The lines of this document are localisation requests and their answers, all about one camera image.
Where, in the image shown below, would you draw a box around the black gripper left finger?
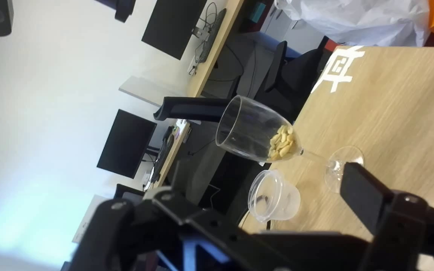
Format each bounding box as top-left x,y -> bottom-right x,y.
68,185 -> 260,271

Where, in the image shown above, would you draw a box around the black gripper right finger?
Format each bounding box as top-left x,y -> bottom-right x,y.
337,161 -> 434,271

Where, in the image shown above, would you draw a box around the beige snack pieces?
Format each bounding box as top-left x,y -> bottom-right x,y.
266,124 -> 298,162

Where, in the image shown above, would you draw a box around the clear wine glass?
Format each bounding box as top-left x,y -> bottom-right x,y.
214,93 -> 366,192

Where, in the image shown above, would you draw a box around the narrow black monitor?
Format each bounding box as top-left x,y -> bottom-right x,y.
95,106 -> 158,179

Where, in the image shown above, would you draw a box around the small clear plastic cup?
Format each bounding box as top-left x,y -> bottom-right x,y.
245,168 -> 303,224

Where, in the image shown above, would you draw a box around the white tape marker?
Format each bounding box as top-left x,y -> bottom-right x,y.
309,43 -> 366,94

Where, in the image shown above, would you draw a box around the black mesh office chair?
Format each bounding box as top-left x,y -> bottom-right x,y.
236,36 -> 331,121

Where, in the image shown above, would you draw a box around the white plastic bag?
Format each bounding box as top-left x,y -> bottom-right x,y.
274,0 -> 432,49

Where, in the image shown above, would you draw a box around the wide black monitor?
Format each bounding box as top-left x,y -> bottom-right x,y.
140,0 -> 208,61

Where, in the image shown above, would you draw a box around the black keyboard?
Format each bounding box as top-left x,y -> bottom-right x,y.
193,1 -> 229,76

